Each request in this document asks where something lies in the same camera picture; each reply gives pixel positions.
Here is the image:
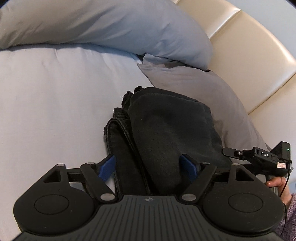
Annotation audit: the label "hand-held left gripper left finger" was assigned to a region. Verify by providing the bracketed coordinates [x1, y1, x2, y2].
[42, 155, 116, 202]

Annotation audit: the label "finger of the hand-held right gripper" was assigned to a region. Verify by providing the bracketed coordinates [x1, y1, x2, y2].
[222, 147, 253, 161]

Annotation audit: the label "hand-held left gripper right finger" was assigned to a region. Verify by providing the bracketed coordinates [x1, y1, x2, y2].
[179, 153, 255, 202]

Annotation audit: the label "black jeans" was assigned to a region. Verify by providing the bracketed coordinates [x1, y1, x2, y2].
[103, 86, 153, 196]

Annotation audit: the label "black sweatshirt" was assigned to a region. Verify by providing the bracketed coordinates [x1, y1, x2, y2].
[127, 87, 230, 196]

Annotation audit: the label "person's right forearm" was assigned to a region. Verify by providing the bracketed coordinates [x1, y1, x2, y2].
[276, 192, 296, 241]

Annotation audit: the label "person's right hand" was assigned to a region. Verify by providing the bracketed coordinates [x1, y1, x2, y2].
[265, 176, 293, 205]

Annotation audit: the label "grey pillow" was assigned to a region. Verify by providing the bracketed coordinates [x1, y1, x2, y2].
[0, 0, 213, 71]
[137, 53, 272, 153]

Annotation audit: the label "cream padded headboard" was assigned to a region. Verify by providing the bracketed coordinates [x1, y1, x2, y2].
[173, 0, 296, 167]

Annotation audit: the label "black cable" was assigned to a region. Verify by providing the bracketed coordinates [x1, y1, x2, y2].
[279, 159, 292, 237]

